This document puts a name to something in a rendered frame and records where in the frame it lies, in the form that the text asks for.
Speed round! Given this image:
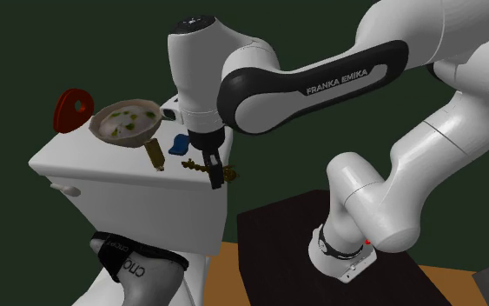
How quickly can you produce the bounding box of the golden ornate twig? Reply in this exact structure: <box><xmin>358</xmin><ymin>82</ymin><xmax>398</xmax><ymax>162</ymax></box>
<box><xmin>180</xmin><ymin>158</ymin><xmax>240</xmax><ymax>184</ymax></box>

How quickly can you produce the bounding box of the red disc with hole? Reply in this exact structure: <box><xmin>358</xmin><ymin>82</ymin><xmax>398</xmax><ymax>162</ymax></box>
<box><xmin>51</xmin><ymin>88</ymin><xmax>96</xmax><ymax>135</ymax></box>

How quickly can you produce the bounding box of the brown bowl with green bits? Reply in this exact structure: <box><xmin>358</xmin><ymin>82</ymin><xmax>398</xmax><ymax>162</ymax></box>
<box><xmin>88</xmin><ymin>98</ymin><xmax>164</xmax><ymax>150</ymax></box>

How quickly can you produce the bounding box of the white toilet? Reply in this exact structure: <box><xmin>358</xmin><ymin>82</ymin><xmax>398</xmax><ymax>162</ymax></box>
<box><xmin>27</xmin><ymin>94</ymin><xmax>235</xmax><ymax>306</ymax></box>

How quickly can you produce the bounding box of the brown bottle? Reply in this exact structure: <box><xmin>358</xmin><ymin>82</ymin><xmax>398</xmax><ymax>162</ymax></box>
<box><xmin>142</xmin><ymin>137</ymin><xmax>167</xmax><ymax>173</ymax></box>

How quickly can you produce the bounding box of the blue curved object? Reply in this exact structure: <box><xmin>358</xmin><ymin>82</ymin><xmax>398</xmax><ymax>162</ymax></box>
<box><xmin>168</xmin><ymin>133</ymin><xmax>191</xmax><ymax>156</ymax></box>

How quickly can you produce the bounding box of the dark robot stand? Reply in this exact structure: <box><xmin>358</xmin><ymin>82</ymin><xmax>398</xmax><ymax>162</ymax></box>
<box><xmin>236</xmin><ymin>189</ymin><xmax>453</xmax><ymax>306</ymax></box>

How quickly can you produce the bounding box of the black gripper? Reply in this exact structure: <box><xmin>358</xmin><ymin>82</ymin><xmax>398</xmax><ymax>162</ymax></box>
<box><xmin>187</xmin><ymin>127</ymin><xmax>228</xmax><ymax>190</ymax></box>

